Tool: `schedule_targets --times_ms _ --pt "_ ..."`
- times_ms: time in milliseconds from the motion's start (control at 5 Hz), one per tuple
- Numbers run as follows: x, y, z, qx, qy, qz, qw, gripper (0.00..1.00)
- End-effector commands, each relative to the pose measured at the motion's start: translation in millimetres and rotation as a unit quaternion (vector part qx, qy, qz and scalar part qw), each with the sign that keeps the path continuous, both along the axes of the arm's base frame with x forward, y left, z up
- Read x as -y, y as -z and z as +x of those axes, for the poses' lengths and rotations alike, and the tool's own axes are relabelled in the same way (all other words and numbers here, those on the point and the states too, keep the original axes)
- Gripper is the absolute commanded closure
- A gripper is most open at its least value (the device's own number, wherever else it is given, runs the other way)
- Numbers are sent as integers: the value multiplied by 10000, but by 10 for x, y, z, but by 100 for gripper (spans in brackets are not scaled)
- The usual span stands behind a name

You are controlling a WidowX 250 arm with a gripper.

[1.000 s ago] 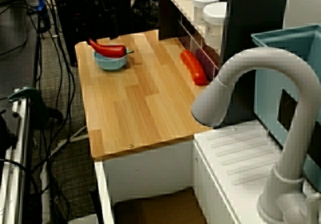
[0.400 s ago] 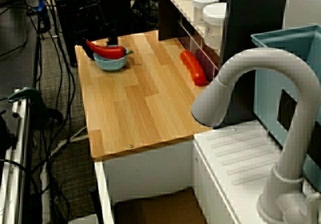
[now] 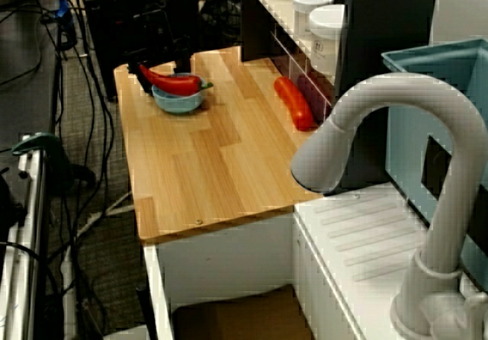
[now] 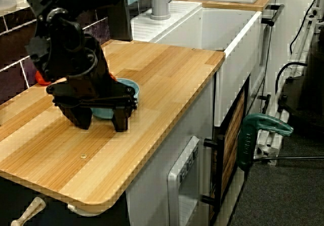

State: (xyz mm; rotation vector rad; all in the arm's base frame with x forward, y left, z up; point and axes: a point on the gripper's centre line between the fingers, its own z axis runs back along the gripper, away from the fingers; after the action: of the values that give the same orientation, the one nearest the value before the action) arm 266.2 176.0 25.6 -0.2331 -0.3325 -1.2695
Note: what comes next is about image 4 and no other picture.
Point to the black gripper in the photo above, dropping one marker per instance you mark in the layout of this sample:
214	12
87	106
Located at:
96	89

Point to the grey curved faucet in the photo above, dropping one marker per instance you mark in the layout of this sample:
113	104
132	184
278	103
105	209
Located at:
159	3

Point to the cream peg hook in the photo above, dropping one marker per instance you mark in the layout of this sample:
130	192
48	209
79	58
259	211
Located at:
30	209

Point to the dark tiled backsplash with shelf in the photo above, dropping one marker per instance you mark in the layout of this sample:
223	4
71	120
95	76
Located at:
12	48

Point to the grey toy dishwasher door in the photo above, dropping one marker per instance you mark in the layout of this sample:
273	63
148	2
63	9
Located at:
174	185

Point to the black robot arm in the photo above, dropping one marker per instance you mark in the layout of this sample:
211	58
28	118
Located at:
63	41

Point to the light blue bowl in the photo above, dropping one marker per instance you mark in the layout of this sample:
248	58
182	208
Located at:
101	113

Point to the black bulky equipment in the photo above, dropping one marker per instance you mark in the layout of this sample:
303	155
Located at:
314	84

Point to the aluminium frame rail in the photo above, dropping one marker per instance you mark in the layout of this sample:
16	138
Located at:
265	151

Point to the white toy kitchen cabinet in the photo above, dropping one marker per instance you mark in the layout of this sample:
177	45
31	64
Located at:
227	33

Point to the orange-red toy sausage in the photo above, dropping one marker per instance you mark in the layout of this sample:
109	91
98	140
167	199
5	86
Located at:
40	79

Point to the cream rounded hook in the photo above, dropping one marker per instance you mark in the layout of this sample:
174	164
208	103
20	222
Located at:
83	210

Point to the black metal rod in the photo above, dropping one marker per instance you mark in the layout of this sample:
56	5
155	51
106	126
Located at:
291	158

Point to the dark grey upright panel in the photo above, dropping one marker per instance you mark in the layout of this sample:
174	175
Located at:
119	23

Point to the wood slat cabinet door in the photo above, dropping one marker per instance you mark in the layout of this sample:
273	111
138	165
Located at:
233	140

